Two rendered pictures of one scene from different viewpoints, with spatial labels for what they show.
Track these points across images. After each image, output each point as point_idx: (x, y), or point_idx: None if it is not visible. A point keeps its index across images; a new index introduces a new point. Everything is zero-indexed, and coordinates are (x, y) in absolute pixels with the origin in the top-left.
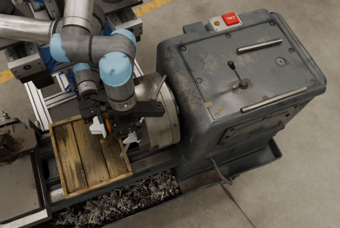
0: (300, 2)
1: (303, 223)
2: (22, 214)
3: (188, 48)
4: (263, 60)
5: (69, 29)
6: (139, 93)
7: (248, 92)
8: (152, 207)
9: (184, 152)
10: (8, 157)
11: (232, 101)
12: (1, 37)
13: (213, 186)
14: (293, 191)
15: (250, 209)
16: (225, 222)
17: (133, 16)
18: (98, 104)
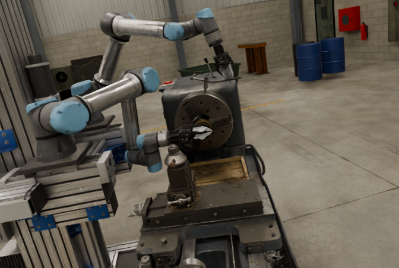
0: (136, 166)
1: (301, 192)
2: (257, 186)
3: (176, 87)
4: (202, 76)
5: (168, 22)
6: (195, 94)
7: (219, 76)
8: (271, 199)
9: (237, 136)
10: (193, 188)
11: (222, 78)
12: (99, 108)
13: None
14: (276, 192)
15: (285, 216)
16: (294, 232)
17: (120, 123)
18: (183, 127)
